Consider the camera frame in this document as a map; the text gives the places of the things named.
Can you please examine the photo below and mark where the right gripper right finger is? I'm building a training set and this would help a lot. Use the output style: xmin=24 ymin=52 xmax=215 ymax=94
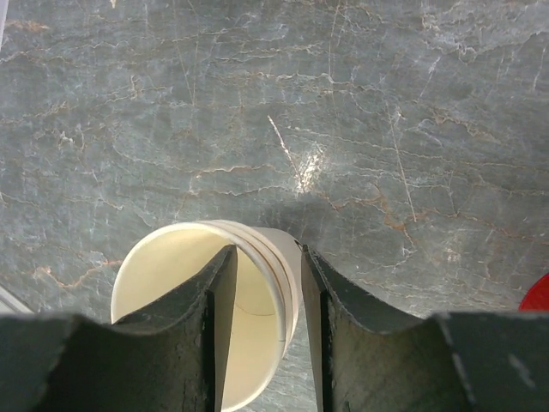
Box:
xmin=302 ymin=248 xmax=548 ymax=411

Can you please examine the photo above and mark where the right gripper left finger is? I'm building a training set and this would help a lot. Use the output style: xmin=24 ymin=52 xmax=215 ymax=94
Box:
xmin=1 ymin=246 xmax=238 ymax=411

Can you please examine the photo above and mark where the red cup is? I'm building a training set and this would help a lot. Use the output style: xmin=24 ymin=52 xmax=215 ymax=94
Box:
xmin=519 ymin=273 xmax=549 ymax=312

